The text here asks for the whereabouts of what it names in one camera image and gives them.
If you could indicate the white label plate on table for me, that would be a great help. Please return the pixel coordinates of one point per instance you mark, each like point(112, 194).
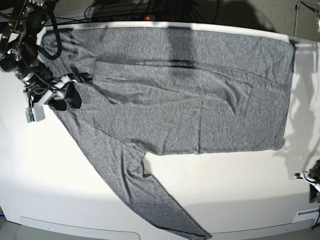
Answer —
point(306, 214)

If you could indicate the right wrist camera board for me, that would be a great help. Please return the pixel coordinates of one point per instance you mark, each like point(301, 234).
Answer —
point(29, 115)

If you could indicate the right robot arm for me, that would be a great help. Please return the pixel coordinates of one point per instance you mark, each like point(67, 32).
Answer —
point(19, 54)

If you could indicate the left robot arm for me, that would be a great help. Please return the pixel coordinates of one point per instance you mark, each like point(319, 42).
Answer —
point(315, 172)

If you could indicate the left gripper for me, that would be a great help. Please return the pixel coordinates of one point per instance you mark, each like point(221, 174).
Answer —
point(314, 187)

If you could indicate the black power strip red light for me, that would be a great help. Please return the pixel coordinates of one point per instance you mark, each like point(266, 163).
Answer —
point(151, 16)

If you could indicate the metal stand frame right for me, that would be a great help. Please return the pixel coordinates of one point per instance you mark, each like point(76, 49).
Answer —
point(307, 20)

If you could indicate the grey long-sleeve T-shirt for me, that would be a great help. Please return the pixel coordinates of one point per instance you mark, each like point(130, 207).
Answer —
point(171, 91)

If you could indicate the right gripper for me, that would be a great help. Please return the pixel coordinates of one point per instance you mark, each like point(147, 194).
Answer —
point(61, 94)

